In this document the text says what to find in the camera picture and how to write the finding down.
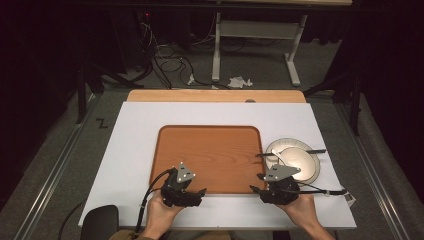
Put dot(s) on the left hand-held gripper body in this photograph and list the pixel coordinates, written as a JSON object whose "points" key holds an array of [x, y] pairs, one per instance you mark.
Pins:
{"points": [[178, 193]]}

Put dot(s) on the white plate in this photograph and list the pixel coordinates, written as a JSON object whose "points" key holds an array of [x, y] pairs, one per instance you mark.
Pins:
{"points": [[308, 171]]}

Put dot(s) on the metal floor rail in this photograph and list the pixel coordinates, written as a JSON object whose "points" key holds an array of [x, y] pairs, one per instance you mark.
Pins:
{"points": [[53, 173], [373, 173]]}

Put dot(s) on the white desk frame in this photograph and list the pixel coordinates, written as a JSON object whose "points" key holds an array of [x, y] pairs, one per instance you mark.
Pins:
{"points": [[260, 29]]}

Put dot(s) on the person's left hand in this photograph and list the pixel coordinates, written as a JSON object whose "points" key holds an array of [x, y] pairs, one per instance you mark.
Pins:
{"points": [[161, 213]]}

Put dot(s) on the small white paper scrap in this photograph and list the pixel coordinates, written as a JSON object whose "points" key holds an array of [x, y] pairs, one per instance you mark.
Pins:
{"points": [[191, 80]]}

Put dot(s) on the black metal stand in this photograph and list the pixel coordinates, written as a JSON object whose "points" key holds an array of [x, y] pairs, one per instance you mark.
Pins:
{"points": [[356, 100], [81, 96]]}

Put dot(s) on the white board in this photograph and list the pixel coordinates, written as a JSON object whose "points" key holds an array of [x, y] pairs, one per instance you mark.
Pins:
{"points": [[133, 150]]}

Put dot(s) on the white bowl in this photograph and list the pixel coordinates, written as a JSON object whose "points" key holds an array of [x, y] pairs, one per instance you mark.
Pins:
{"points": [[300, 160]]}

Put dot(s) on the crumpled white paper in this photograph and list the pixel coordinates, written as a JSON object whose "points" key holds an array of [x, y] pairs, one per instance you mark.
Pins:
{"points": [[238, 82]]}

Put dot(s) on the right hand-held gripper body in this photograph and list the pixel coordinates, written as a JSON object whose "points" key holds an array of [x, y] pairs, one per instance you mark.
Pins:
{"points": [[281, 191]]}

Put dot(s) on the black chair back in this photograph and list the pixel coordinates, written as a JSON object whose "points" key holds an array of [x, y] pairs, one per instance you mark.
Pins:
{"points": [[100, 221]]}

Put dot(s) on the wooden tray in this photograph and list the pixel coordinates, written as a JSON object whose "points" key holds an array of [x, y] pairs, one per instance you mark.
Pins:
{"points": [[213, 156]]}

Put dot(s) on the black chopsticks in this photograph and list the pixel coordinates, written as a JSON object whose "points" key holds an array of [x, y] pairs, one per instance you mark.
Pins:
{"points": [[316, 151]]}

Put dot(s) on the white spoon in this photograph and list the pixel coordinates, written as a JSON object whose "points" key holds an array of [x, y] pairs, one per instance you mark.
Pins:
{"points": [[276, 154]]}

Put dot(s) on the person's right hand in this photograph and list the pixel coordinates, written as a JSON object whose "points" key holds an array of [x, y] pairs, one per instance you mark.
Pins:
{"points": [[300, 210]]}

